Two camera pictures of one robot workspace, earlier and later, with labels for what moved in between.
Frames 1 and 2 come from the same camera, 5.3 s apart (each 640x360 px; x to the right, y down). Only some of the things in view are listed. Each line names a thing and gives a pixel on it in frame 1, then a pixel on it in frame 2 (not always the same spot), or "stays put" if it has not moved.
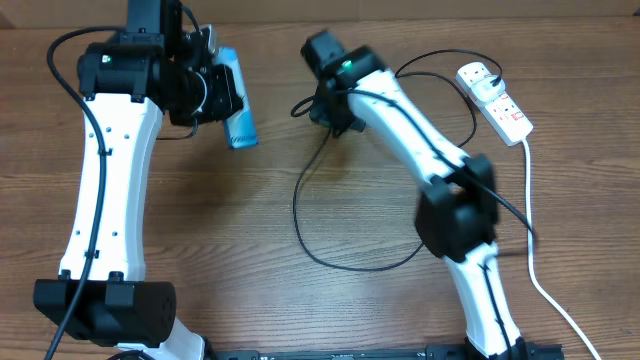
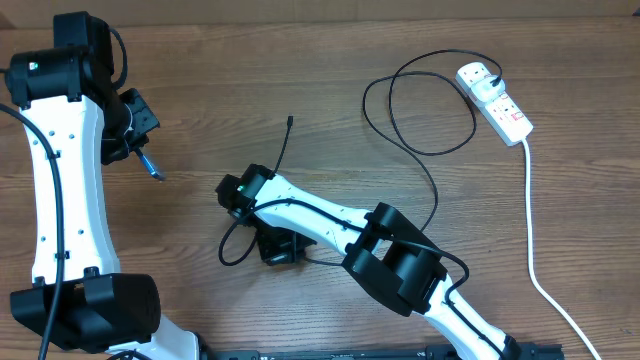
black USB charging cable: [350, 266] → [284, 148]
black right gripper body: [337, 116] → [284, 245]
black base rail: [428, 352] stays put
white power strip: [502, 112] stays put
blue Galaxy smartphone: [239, 128] → [151, 168]
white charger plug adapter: [484, 90] stays put
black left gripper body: [219, 96] → [131, 122]
